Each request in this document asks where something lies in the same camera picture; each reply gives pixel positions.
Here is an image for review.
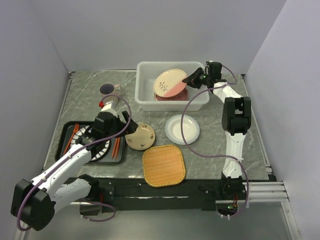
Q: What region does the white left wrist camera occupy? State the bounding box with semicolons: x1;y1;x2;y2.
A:
100;100;117;116

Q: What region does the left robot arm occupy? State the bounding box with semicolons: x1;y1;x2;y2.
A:
10;110;138;232

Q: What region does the beige ceramic mug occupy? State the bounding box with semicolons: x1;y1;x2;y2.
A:
99;83;123;105

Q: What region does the white plastic bin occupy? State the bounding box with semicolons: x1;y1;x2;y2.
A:
134;61;204;112

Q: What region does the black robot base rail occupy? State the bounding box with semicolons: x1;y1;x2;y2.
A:
82;177;248;212

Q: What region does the woven bamboo plate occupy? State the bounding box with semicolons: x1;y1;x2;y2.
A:
142;145;186;188

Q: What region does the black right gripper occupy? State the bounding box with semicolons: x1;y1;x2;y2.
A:
182;67;211;89

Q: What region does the small beige floral plate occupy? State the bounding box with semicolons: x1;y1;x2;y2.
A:
125;122;156;151

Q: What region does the pink polka dot plate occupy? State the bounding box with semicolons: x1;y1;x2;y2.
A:
154;88;188;102

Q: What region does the black serving tray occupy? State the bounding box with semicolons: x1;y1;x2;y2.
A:
54;121;126;165

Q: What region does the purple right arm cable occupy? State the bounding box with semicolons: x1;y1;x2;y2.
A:
180;63;251;221

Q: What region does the orange chopstick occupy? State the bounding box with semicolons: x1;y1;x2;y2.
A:
111;137;121;159
113;137;122;159

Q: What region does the beige and pink plate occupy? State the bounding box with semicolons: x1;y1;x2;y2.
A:
153;69;187;98

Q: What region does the white blue striped plate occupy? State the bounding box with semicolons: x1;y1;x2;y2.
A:
69;125;111;162

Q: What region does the white ceramic bowl plate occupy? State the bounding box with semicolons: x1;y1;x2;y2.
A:
165;114;200;145

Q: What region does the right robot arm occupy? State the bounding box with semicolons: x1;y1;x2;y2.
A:
182;61;252;199

